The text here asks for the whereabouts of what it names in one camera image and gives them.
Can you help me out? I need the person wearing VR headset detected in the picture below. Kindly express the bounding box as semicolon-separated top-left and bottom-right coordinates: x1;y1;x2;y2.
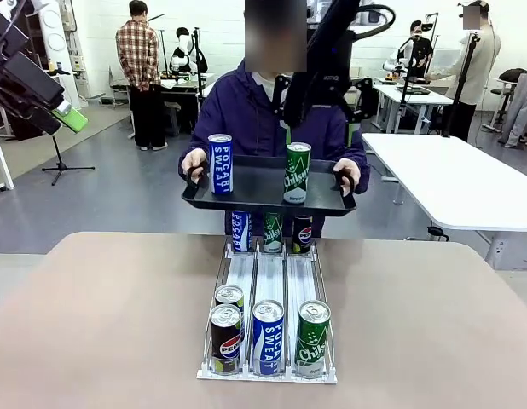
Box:
382;19;435;83

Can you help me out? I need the chair with grey garment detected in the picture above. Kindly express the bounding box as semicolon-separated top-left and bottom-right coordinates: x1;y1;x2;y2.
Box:
483;66;527;150

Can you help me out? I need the large white table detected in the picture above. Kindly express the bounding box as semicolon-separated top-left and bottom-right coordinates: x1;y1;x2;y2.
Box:
360;132;527;270

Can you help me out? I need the person's right forearm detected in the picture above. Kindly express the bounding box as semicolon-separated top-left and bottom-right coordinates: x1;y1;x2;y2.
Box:
179;121;214;170

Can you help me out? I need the black Pepsi can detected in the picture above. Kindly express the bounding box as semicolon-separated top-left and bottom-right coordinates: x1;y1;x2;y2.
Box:
292;214;314;256
214;284;246;315
209;303;243;376

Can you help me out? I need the white workbench table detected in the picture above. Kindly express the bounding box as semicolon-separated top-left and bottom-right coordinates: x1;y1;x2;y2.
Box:
371;83;455;134

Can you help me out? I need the black serving tray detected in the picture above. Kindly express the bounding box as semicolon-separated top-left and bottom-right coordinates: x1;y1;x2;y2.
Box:
181;153;357;217

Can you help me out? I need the white standing air conditioner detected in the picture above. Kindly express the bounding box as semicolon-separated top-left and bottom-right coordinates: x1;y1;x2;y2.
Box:
36;0;82;110

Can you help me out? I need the person in purple jacket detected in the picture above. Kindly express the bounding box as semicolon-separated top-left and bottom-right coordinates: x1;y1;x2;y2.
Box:
179;0;371;238

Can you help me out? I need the person's left hand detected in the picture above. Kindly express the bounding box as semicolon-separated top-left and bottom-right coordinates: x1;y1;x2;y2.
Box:
333;158;362;198

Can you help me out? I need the tall black tripod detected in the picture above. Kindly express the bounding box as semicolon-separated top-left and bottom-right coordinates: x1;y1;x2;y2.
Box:
441;32;483;138

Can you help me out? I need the blue Pocari Sweat can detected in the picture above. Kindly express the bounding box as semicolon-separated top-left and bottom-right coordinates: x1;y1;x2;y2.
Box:
252;300;286;378
207;134;235;195
231;210;252;253

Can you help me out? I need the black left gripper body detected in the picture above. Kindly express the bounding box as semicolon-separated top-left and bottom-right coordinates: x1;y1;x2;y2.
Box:
0;4;31;107

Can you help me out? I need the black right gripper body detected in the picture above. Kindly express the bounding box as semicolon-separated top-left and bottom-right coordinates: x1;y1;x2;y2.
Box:
308;30;355;108

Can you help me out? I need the clear can dispenser rack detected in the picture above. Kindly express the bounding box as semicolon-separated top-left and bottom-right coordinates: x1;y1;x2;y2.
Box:
196;236;338;384

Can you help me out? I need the black cable sleeve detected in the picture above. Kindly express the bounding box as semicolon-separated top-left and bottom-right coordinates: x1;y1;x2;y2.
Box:
283;0;361;129

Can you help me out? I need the black microphone stand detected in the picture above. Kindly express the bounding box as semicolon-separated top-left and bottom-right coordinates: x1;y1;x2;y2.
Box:
40;135;96;187

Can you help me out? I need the white humanoid robot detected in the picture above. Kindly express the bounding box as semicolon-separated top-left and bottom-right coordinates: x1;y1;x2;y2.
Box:
169;26;209;74

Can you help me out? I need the green Chilsung Cider can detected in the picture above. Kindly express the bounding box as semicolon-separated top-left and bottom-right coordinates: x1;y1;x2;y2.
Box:
283;141;312;205
262;211;285;254
295;300;332;379

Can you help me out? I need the person in beige coat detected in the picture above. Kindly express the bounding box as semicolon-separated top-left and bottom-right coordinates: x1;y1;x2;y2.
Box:
425;0;502;142

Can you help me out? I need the person's left forearm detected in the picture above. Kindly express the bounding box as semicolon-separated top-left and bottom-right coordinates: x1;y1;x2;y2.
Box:
344;142;371;196

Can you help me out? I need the grey workbench table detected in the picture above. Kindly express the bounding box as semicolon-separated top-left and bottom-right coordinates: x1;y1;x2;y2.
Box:
159;71;217;138

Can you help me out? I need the person's right hand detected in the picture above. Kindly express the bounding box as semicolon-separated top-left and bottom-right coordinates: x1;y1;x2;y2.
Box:
180;147;209;187

